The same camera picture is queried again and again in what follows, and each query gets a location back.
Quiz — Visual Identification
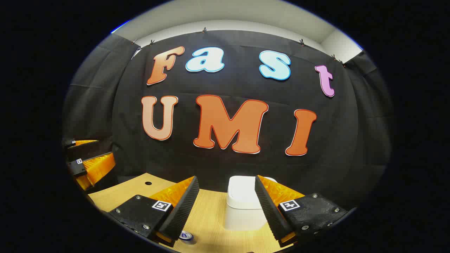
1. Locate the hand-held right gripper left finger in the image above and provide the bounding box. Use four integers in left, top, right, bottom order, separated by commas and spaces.
107, 176, 200, 247

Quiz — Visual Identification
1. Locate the black backdrop cloth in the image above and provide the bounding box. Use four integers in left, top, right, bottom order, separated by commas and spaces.
63, 30, 392, 211

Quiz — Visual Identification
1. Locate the white desktop garbage bin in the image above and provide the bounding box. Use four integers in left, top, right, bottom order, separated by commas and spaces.
224, 176, 278, 231

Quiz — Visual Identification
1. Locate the wooden desktop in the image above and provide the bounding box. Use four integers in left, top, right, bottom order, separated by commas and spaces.
87, 172, 299, 253

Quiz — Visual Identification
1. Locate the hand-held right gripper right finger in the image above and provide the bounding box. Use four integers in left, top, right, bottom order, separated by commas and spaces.
255, 175, 348, 247

